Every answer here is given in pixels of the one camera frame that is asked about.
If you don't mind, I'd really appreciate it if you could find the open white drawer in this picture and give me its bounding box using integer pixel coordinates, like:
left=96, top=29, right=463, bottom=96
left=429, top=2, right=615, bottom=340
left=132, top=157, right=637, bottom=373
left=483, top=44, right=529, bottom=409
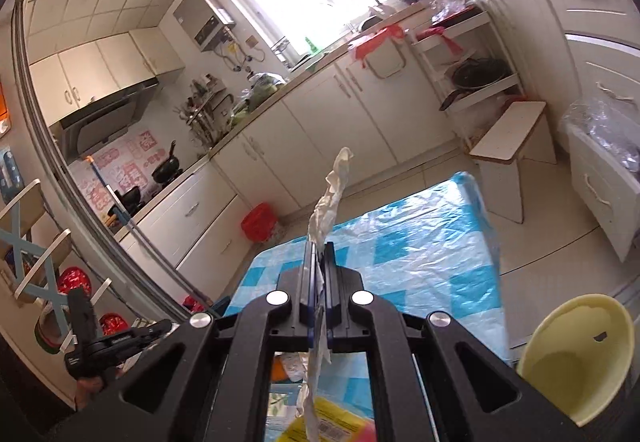
left=567, top=124, right=640, bottom=262

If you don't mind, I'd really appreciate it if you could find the white wooden stool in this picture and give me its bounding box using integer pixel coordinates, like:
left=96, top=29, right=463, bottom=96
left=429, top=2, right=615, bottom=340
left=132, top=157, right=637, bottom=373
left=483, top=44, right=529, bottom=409
left=470, top=101, right=556, bottom=224

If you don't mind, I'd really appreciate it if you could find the grey range hood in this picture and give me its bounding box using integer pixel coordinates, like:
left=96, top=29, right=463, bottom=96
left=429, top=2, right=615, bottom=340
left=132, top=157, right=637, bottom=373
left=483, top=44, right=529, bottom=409
left=50, top=77, right=160, bottom=164

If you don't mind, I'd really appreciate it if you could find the yellow snack package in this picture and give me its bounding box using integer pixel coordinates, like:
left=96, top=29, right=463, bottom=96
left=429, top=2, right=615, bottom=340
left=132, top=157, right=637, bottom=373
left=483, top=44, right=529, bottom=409
left=280, top=395, right=378, bottom=442

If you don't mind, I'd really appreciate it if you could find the small black pan on stove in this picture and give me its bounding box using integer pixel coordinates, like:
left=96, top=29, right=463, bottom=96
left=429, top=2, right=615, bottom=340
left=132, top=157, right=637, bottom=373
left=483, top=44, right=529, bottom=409
left=114, top=185, right=144, bottom=216

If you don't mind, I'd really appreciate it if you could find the blue white folding rack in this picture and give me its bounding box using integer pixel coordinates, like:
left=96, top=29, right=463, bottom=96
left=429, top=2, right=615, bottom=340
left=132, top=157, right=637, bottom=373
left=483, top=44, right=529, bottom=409
left=1, top=147, right=112, bottom=354

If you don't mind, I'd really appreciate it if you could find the grey water heater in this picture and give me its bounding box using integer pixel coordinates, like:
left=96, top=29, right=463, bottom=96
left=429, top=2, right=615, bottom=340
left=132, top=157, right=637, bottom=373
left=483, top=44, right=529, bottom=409
left=174, top=0, right=235, bottom=52

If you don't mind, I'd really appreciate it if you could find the clear plastic bag in drawer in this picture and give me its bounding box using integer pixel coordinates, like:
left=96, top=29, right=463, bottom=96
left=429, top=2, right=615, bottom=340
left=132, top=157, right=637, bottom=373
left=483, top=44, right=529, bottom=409
left=561, top=98, right=639, bottom=176

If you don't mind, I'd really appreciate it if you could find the red bag trash bin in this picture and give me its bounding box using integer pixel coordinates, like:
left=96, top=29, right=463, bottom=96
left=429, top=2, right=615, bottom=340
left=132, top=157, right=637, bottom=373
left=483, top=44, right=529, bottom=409
left=241, top=202, right=278, bottom=243

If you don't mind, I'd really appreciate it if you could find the blue mop handle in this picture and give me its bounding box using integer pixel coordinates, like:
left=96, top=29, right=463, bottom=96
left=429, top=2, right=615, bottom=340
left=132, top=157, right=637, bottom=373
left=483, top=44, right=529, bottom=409
left=85, top=156, right=136, bottom=242

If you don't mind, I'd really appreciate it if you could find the white storage rack shelf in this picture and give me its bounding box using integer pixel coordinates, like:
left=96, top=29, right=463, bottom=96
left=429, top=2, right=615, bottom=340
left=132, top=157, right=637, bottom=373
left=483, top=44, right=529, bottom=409
left=408, top=6, right=526, bottom=150

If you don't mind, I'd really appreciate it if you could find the blue white checkered tablecloth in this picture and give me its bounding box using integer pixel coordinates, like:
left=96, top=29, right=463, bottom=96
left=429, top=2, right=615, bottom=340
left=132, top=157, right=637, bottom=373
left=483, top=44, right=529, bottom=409
left=224, top=172, right=510, bottom=441

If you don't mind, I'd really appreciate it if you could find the black wok on stove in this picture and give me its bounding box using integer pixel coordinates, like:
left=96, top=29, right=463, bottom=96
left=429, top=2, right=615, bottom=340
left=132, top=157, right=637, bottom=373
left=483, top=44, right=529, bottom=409
left=152, top=141, right=180, bottom=184

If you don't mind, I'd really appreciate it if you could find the black frying pan on rack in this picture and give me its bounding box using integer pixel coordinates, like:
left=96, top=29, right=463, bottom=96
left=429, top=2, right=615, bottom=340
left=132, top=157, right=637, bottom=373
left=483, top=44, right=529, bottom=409
left=439, top=58, right=512, bottom=112

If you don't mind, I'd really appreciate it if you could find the white paper strip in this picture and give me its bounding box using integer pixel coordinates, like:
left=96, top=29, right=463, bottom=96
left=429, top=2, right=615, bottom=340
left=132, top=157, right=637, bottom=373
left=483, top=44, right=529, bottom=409
left=297, top=147, right=354, bottom=441

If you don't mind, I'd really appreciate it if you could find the red bag on cabinet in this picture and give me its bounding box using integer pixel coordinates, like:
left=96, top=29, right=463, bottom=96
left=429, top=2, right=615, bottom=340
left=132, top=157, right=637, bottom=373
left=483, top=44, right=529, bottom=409
left=348, top=24, right=406, bottom=64

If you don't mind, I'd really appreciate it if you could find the yellow plastic trash basin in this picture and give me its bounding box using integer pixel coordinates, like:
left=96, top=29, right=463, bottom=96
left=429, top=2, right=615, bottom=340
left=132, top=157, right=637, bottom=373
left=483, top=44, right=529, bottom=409
left=516, top=294, right=634, bottom=427

